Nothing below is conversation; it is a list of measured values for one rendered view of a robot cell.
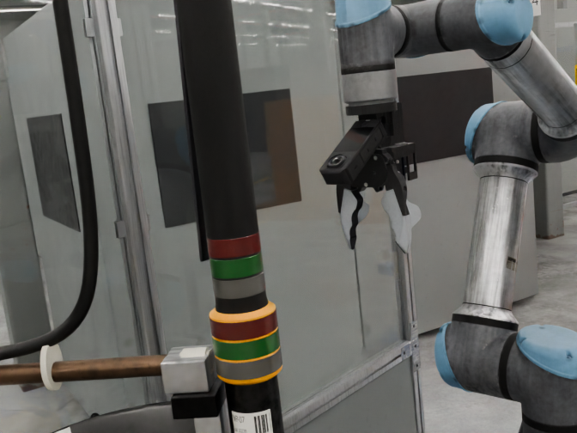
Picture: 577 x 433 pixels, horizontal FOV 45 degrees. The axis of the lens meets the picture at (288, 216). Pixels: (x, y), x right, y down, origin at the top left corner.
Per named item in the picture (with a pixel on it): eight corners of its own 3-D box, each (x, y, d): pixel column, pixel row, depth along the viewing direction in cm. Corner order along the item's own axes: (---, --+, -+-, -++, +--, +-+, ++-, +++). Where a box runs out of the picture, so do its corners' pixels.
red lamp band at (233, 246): (203, 260, 43) (201, 241, 43) (215, 248, 47) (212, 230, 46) (257, 256, 43) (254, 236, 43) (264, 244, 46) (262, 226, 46)
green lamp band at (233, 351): (207, 362, 44) (204, 344, 44) (221, 338, 48) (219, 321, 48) (276, 358, 44) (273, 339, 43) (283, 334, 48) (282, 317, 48)
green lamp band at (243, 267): (206, 281, 44) (203, 262, 43) (217, 267, 47) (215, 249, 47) (259, 277, 43) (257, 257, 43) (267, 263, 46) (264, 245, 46)
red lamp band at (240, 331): (204, 343, 44) (202, 325, 44) (218, 320, 48) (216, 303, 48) (273, 338, 43) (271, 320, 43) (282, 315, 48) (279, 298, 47)
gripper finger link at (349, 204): (371, 242, 108) (385, 186, 104) (348, 251, 103) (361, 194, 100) (355, 234, 109) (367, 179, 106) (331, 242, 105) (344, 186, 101)
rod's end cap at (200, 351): (175, 355, 45) (205, 353, 45) (183, 344, 47) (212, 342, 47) (179, 384, 46) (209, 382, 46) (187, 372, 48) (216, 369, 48)
